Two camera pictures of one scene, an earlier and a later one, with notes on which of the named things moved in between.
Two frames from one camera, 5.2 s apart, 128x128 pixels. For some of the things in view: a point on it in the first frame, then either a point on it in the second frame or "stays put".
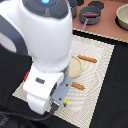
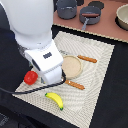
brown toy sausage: [90, 14] stays put
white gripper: [45, 91] → [47, 61]
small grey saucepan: [89, 20] stays put
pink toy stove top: [107, 26] stays put
